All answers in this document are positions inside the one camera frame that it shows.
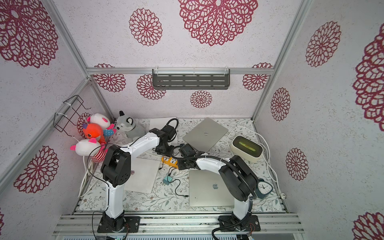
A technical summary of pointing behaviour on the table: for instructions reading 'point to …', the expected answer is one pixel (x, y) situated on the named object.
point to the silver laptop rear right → (204, 136)
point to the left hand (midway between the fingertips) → (168, 154)
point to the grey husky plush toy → (127, 125)
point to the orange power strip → (170, 161)
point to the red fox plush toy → (94, 132)
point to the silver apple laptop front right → (207, 188)
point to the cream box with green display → (246, 149)
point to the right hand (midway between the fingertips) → (178, 163)
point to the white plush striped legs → (90, 147)
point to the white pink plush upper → (100, 119)
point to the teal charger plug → (165, 180)
